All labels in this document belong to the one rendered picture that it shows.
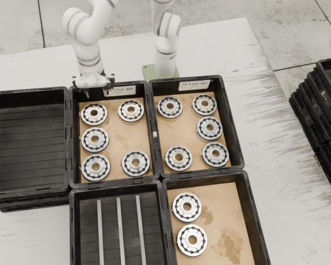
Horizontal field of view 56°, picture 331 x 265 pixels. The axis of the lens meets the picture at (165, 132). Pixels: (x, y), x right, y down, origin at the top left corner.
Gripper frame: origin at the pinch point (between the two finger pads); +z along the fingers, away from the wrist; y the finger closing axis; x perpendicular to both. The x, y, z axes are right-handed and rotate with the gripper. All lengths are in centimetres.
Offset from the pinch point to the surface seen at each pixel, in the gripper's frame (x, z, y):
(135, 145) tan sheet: 14.0, 17.3, -12.0
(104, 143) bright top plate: 13.1, 14.4, -0.4
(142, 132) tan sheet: 8.4, 17.3, -15.2
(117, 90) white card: -7.4, 10.8, -7.1
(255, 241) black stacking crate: 54, 12, -47
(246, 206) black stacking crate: 43, 12, -47
